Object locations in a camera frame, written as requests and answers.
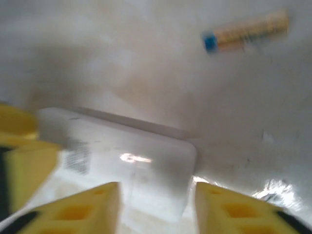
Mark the white remote with back label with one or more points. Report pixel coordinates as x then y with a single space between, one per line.
134 156

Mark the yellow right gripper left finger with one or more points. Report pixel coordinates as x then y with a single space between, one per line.
73 214

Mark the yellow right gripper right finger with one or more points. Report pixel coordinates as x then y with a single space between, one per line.
243 217

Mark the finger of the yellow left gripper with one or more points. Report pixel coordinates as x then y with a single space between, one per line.
17 122
26 165

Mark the gold battery with blue end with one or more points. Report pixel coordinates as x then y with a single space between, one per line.
251 29

